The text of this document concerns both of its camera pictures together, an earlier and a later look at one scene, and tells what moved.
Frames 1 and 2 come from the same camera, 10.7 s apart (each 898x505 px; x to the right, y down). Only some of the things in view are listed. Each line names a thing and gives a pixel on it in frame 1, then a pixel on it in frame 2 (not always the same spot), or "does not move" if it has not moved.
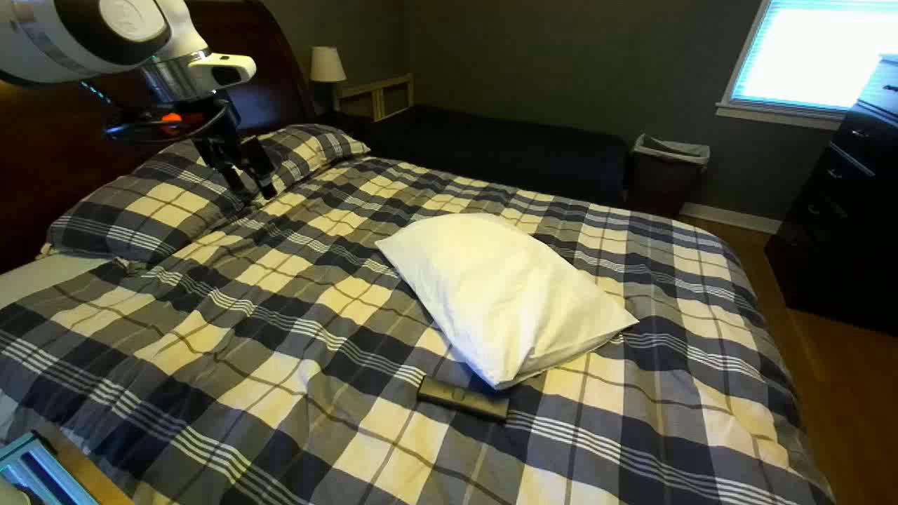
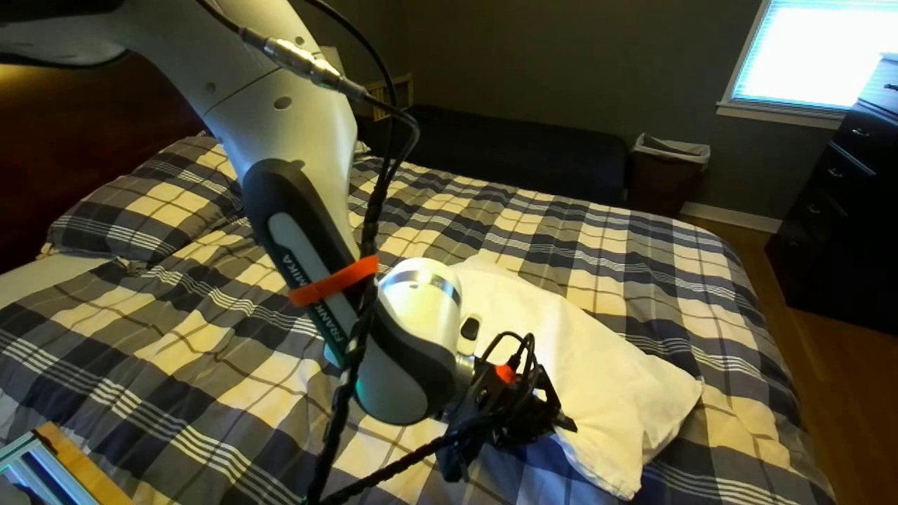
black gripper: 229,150 -> 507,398
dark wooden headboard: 58,139 does not move
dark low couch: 545,153 does not move
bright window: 806,63 does not move
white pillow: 507,303 -> 628,401
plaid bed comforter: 278,362 does not move
